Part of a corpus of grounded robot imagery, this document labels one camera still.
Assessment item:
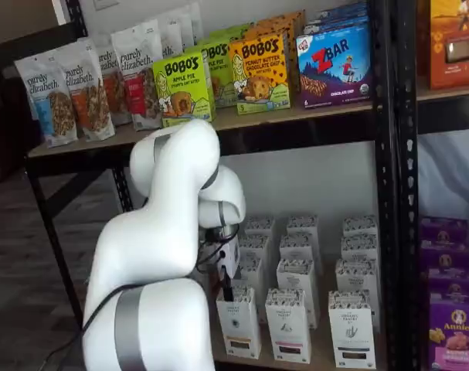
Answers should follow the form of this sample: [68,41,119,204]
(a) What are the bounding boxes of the orange Bobo's peanut butter box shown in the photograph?
[253,18,297,97]
[228,33,292,116]
[278,9,308,39]

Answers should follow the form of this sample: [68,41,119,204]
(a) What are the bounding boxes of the green Bobo's apple pie box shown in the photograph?
[197,38,239,110]
[209,23,255,43]
[152,51,216,129]

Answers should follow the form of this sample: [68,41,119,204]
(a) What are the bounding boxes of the white box green strip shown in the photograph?
[328,290,378,369]

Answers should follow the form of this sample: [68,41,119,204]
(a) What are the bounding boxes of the dark furniture piece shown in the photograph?
[0,79,38,186]

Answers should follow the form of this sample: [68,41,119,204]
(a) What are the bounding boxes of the black metal shelving rack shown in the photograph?
[395,0,469,371]
[0,0,399,371]

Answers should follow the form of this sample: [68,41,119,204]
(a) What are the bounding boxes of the white cloth sheet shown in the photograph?
[417,131,469,221]

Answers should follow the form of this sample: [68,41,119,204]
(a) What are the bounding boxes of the large orange snack box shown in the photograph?
[428,0,469,90]

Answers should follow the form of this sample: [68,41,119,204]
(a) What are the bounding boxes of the tall white patterned-top box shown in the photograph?
[276,257,319,330]
[233,257,266,325]
[342,216,379,237]
[237,234,277,298]
[287,215,320,237]
[335,258,381,333]
[244,218,278,248]
[341,233,380,262]
[279,233,323,271]

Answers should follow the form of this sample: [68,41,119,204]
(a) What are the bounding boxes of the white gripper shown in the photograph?
[213,230,242,303]

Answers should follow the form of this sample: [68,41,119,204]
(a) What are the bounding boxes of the white granola bag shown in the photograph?
[156,11,187,59]
[179,2,204,49]

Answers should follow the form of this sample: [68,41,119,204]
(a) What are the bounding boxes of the granola bag orange label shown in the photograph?
[89,32,133,128]
[58,38,116,142]

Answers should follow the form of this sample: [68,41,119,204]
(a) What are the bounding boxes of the white box pink strip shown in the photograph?
[264,288,313,365]

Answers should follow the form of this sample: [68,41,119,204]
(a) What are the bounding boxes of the granola bag blue label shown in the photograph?
[14,49,80,149]

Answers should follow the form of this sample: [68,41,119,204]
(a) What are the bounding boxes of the granola bag red label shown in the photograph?
[110,19,165,131]

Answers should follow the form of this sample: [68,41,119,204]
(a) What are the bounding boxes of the white box yellow strip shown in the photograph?
[216,286,263,360]

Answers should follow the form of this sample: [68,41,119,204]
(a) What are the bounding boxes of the purple Annie's box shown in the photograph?
[428,293,469,371]
[427,267,469,297]
[418,216,469,244]
[419,241,469,271]

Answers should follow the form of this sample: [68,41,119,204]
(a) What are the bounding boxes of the blue Z Bar box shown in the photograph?
[303,10,369,35]
[309,2,369,20]
[294,17,373,111]

